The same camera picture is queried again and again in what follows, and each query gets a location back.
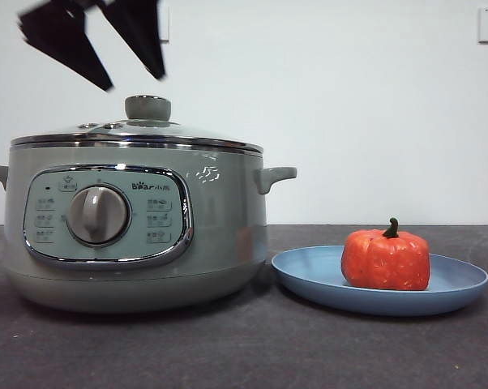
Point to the blue round plate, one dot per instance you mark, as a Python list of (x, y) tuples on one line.
[(309, 279)]

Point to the pale green electric steamer pot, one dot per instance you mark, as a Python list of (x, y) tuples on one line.
[(223, 210)]

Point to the glass lid with grey knob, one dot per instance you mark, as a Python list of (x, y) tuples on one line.
[(147, 109)]

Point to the orange toy pumpkin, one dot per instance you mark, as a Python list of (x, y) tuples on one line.
[(383, 263)]

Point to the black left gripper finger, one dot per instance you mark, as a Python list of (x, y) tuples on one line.
[(140, 32), (61, 36)]

